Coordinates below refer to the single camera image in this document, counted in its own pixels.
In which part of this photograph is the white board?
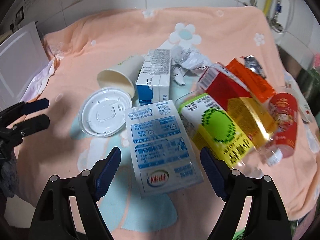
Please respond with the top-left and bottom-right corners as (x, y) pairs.
(0, 22), (49, 110)

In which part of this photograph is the green label juice bottle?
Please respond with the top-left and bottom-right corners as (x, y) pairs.
(175, 91), (254, 172)

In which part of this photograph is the blue white milk carton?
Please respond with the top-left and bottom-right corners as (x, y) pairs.
(125, 100), (203, 198)

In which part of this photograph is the red gold tea bottle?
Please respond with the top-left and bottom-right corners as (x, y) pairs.
(197, 63), (284, 168)

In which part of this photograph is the white plastic cup lid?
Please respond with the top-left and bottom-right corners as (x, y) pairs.
(78, 87), (132, 138)

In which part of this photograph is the red printed plastic cup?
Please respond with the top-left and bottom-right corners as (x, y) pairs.
(268, 88), (298, 158)

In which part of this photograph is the orange foil wrapper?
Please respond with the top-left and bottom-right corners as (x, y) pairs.
(226, 59), (276, 103)

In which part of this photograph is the silver foil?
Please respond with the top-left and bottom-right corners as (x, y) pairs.
(171, 45), (212, 86)

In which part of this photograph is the white ceramic plate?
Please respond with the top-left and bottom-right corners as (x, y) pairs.
(284, 71), (312, 123)

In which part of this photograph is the white paper cup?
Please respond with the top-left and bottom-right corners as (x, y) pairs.
(97, 55), (145, 98)

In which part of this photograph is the peach floral towel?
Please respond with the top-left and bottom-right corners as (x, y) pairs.
(13, 6), (320, 240)

